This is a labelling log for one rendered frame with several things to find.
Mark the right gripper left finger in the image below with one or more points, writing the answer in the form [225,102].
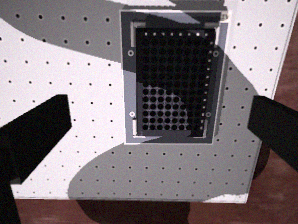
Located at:
[24,144]

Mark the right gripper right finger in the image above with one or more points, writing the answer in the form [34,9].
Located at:
[276,125]

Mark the grey flat base plate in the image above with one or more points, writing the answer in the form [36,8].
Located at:
[50,47]

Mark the black well plate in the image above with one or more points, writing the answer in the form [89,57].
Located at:
[172,109]

